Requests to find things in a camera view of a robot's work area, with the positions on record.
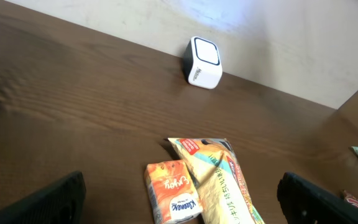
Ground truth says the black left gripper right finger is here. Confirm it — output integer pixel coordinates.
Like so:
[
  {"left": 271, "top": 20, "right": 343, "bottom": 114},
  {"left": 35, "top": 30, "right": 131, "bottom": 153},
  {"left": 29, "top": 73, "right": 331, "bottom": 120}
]
[{"left": 277, "top": 172, "right": 358, "bottom": 224}]

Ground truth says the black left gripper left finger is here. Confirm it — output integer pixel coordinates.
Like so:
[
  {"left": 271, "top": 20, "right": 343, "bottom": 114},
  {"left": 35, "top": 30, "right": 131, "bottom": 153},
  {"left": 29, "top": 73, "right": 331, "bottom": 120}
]
[{"left": 0, "top": 171, "right": 86, "bottom": 224}]

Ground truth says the red Top chocolate bar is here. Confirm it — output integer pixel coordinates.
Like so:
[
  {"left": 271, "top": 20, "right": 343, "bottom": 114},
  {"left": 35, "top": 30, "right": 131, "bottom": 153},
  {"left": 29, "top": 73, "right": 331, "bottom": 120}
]
[{"left": 341, "top": 190, "right": 358, "bottom": 208}]

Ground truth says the large yellow snack bag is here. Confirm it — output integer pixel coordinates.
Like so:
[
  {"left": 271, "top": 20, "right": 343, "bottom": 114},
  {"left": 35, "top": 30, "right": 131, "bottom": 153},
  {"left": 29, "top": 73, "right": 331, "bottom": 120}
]
[{"left": 168, "top": 138, "right": 264, "bottom": 224}]

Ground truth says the small orange snack box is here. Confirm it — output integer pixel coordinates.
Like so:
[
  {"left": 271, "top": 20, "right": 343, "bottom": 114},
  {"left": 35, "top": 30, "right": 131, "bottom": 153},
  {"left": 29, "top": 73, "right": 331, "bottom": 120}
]
[{"left": 144, "top": 160, "right": 203, "bottom": 224}]

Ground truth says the white barcode scanner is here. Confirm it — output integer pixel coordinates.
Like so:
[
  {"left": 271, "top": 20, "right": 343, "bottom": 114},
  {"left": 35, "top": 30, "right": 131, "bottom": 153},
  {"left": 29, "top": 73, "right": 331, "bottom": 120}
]
[{"left": 183, "top": 36, "right": 223, "bottom": 90}]

